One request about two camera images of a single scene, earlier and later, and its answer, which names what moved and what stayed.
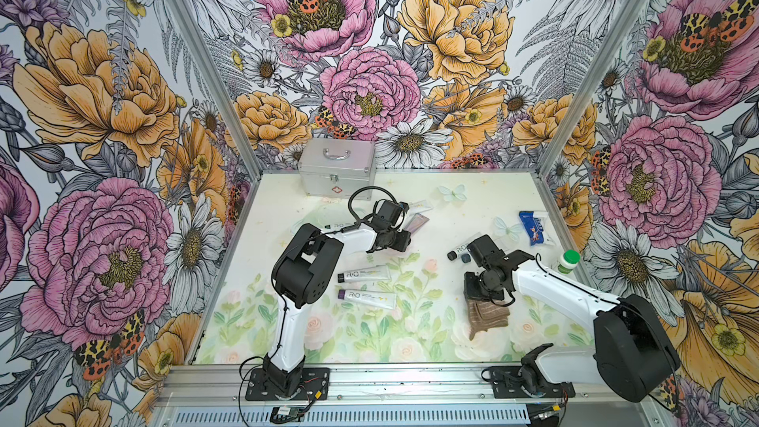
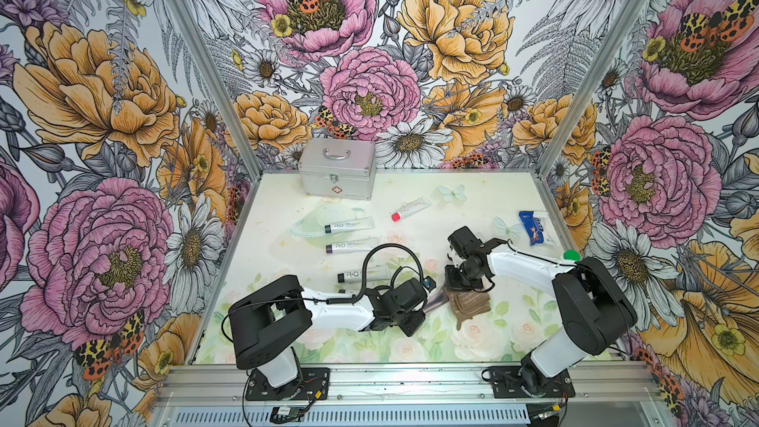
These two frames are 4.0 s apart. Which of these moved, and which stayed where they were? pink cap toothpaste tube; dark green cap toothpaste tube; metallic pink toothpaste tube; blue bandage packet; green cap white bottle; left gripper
Moved: left gripper; metallic pink toothpaste tube
Stayed: green cap white bottle; blue bandage packet; pink cap toothpaste tube; dark green cap toothpaste tube
